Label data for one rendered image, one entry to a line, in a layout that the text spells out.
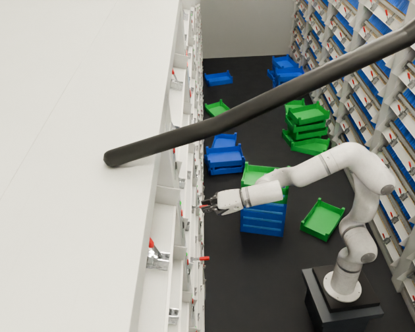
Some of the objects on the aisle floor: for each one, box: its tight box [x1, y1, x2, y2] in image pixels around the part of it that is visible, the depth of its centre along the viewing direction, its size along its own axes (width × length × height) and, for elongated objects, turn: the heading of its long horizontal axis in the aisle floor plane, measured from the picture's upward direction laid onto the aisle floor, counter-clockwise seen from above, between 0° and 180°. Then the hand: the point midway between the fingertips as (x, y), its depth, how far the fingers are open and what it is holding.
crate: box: [300, 198, 345, 242], centre depth 274 cm, size 30×20×8 cm
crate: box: [240, 224, 284, 237], centre depth 275 cm, size 30×20×8 cm
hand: (206, 205), depth 160 cm, fingers open, 3 cm apart
